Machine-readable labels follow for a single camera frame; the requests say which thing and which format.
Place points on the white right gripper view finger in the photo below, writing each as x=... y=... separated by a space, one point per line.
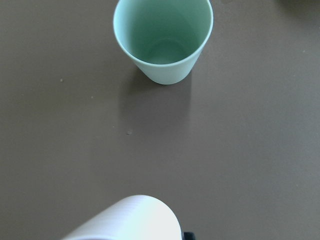
x=137 y=217

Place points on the mint green plastic cup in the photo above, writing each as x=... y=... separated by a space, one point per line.
x=163 y=38

